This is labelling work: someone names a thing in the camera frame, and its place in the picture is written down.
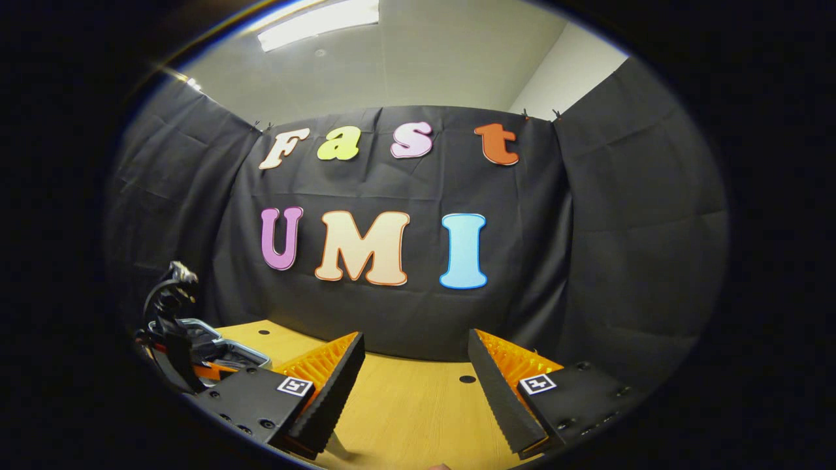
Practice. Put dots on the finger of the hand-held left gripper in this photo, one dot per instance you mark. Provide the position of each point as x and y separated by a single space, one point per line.
215 372

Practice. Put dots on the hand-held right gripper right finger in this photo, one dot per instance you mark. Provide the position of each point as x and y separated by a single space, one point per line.
496 398

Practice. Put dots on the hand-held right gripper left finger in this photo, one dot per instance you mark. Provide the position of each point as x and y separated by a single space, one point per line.
336 398

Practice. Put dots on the black backdrop cloth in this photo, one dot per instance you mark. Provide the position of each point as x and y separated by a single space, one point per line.
620 228

